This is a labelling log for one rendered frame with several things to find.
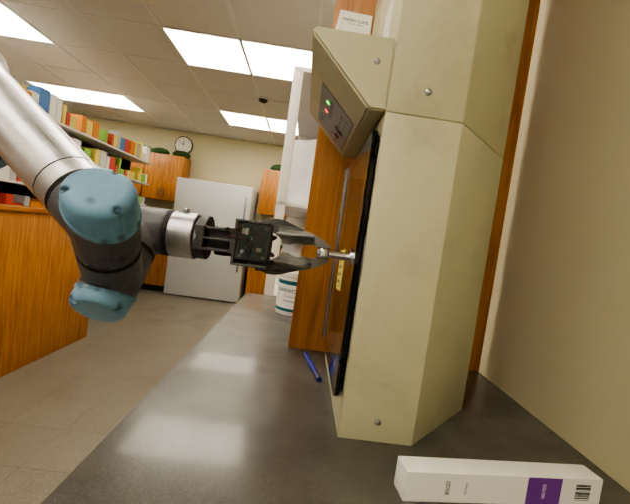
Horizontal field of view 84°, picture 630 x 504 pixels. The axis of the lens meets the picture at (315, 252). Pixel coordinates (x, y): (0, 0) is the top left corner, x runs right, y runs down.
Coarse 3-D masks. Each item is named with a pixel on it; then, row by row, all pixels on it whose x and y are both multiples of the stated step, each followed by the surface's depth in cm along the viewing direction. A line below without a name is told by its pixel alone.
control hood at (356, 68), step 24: (312, 48) 53; (336, 48) 48; (360, 48) 48; (384, 48) 48; (312, 72) 59; (336, 72) 50; (360, 72) 48; (384, 72) 48; (312, 96) 69; (336, 96) 57; (360, 96) 49; (384, 96) 48; (360, 120) 54; (360, 144) 67
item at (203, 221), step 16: (208, 224) 56; (240, 224) 53; (256, 224) 53; (208, 240) 55; (224, 240) 52; (240, 240) 53; (256, 240) 52; (272, 240) 59; (208, 256) 59; (240, 256) 53; (256, 256) 53; (272, 256) 59
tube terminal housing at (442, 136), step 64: (384, 0) 66; (448, 0) 48; (512, 0) 56; (448, 64) 49; (512, 64) 60; (384, 128) 49; (448, 128) 49; (384, 192) 49; (448, 192) 49; (384, 256) 50; (448, 256) 52; (384, 320) 50; (448, 320) 55; (384, 384) 51; (448, 384) 59
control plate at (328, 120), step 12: (324, 84) 58; (324, 96) 62; (324, 108) 67; (336, 108) 60; (324, 120) 72; (336, 120) 65; (348, 120) 59; (336, 132) 70; (348, 132) 63; (336, 144) 77
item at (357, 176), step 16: (368, 144) 52; (352, 160) 72; (368, 160) 50; (352, 176) 68; (368, 176) 50; (352, 192) 64; (368, 192) 50; (352, 208) 61; (352, 224) 58; (352, 240) 55; (352, 256) 53; (336, 272) 73; (352, 272) 51; (352, 288) 51; (336, 304) 65; (352, 304) 51; (336, 320) 61; (336, 336) 58; (336, 352) 56; (336, 368) 53; (336, 384) 51
